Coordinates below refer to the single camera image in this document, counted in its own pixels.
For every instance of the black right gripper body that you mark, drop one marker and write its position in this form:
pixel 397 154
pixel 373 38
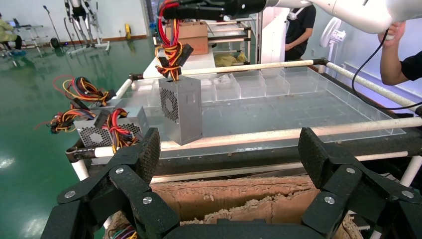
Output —
pixel 245 7

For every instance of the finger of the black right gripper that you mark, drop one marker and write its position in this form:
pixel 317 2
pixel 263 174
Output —
pixel 194 13
pixel 204 2

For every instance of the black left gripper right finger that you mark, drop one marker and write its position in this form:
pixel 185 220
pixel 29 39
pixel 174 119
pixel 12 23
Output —
pixel 366 198

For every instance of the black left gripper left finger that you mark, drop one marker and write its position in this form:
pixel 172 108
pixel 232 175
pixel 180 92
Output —
pixel 105 201

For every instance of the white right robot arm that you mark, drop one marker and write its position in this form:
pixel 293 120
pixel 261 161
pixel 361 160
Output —
pixel 362 13

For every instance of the bare person forearm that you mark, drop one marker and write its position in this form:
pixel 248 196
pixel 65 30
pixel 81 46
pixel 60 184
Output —
pixel 390 66

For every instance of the bare person hand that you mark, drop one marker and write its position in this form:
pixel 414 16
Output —
pixel 394 33

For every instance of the closed cardboard box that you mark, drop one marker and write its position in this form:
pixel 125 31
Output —
pixel 194 36

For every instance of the pipe shelf rack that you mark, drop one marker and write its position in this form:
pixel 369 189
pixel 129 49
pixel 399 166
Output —
pixel 230 31

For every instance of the white cabinet panel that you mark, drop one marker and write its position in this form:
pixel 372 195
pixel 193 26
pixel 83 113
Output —
pixel 273 36

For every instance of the yellow cloth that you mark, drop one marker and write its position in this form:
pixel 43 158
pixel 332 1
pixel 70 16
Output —
pixel 227 60

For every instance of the standing person black shirt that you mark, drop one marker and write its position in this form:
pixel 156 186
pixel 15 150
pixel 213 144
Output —
pixel 300 33

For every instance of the yellow floor sign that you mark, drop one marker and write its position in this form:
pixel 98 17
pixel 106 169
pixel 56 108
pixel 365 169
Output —
pixel 127 31

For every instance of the white standing fan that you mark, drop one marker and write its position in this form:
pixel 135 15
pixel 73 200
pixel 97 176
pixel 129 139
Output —
pixel 333 34

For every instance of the metal legged robot stand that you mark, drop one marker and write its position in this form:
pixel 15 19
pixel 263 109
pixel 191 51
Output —
pixel 87 23

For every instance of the clear acrylic compartment tray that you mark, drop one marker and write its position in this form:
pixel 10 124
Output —
pixel 296 109

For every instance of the brown cardboard box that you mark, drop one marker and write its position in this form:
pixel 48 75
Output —
pixel 230 198

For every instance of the person black shirt sleeve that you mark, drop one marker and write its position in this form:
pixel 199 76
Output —
pixel 412 66

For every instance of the seated person yellow jacket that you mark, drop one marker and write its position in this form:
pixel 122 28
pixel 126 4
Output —
pixel 8 34

